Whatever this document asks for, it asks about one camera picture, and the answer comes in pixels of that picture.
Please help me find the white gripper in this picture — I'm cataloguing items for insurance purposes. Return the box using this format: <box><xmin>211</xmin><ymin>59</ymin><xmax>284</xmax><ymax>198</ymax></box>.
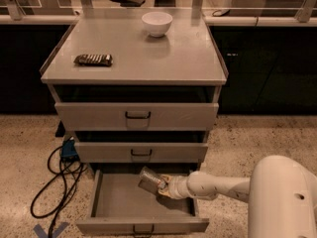
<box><xmin>158</xmin><ymin>175</ymin><xmax>190</xmax><ymax>199</ymax></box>

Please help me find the clear plastic water bottle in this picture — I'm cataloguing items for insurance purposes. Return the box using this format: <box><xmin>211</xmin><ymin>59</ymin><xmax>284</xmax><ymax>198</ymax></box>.
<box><xmin>139</xmin><ymin>167</ymin><xmax>167</xmax><ymax>194</ymax></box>

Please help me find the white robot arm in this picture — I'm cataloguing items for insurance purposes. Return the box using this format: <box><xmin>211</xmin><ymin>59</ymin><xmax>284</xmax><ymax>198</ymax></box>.
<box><xmin>158</xmin><ymin>156</ymin><xmax>317</xmax><ymax>238</ymax></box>

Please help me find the bottom grey drawer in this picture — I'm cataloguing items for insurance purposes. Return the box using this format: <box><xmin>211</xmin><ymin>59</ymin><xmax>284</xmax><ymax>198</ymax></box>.
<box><xmin>77</xmin><ymin>170</ymin><xmax>209</xmax><ymax>237</ymax></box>

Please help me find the grey drawer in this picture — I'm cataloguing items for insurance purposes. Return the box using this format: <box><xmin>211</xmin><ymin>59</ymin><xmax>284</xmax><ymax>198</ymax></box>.
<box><xmin>77</xmin><ymin>170</ymin><xmax>209</xmax><ymax>237</ymax></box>
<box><xmin>75</xmin><ymin>142</ymin><xmax>208</xmax><ymax>164</ymax></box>
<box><xmin>55</xmin><ymin>102</ymin><xmax>219</xmax><ymax>131</ymax></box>

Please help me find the middle grey drawer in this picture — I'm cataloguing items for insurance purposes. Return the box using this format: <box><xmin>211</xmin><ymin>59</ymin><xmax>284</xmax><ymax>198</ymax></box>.
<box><xmin>75</xmin><ymin>142</ymin><xmax>208</xmax><ymax>164</ymax></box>

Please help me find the grey drawer cabinet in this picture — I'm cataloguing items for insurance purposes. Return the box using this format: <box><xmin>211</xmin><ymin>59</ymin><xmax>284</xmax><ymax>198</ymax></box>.
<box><xmin>42</xmin><ymin>8</ymin><xmax>227</xmax><ymax>173</ymax></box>

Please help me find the top grey drawer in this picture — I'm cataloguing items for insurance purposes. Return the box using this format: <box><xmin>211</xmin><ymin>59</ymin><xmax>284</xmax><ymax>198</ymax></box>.
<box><xmin>55</xmin><ymin>102</ymin><xmax>219</xmax><ymax>131</ymax></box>

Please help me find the blue power box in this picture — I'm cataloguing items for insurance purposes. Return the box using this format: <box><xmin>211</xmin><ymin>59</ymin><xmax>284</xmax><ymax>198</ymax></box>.
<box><xmin>60</xmin><ymin>139</ymin><xmax>79</xmax><ymax>162</ymax></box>

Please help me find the dark striped snack bag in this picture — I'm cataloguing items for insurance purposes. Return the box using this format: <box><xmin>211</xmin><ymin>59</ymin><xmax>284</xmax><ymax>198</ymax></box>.
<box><xmin>73</xmin><ymin>54</ymin><xmax>113</xmax><ymax>66</ymax></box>

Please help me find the white ceramic bowl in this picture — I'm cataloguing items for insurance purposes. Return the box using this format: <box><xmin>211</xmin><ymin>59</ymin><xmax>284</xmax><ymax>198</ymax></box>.
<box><xmin>142</xmin><ymin>12</ymin><xmax>173</xmax><ymax>37</ymax></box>

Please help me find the black chair seat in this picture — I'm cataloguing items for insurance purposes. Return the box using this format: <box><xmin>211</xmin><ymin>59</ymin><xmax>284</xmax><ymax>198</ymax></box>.
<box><xmin>110</xmin><ymin>0</ymin><xmax>146</xmax><ymax>7</ymax></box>

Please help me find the black floor cable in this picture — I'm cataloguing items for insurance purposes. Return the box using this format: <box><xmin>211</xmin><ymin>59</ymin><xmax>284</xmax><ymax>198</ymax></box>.
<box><xmin>30</xmin><ymin>145</ymin><xmax>88</xmax><ymax>238</ymax></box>

